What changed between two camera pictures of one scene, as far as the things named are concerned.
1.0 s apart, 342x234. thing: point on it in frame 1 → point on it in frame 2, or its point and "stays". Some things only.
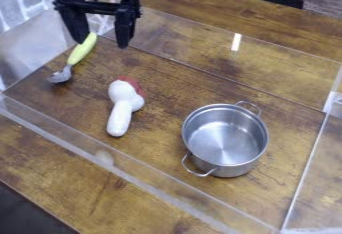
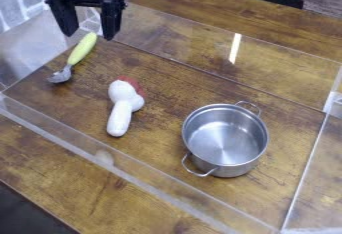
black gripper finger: x=123 y=23 → x=111 y=15
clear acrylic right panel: x=315 y=213 stays
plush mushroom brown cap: x=127 y=94 stays
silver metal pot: x=225 y=137 stays
